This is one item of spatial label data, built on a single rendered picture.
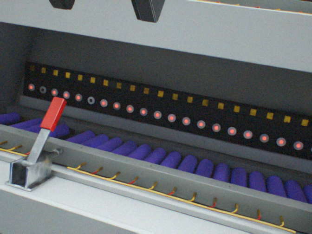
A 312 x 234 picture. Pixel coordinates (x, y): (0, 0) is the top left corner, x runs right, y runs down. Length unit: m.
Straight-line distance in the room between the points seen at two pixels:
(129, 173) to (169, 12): 0.17
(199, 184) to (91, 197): 0.11
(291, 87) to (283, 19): 0.20
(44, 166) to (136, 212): 0.10
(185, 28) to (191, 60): 0.20
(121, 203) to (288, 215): 0.15
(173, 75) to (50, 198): 0.27
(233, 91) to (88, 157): 0.23
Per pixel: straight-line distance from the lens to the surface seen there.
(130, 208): 0.30
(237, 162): 0.41
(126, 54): 0.52
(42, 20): 0.36
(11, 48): 0.56
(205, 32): 0.29
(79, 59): 0.54
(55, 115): 0.33
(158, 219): 0.29
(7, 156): 0.38
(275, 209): 0.33
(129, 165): 0.34
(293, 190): 0.38
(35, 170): 0.32
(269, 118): 0.42
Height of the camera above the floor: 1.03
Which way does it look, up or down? 7 degrees up
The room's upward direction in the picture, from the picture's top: 14 degrees clockwise
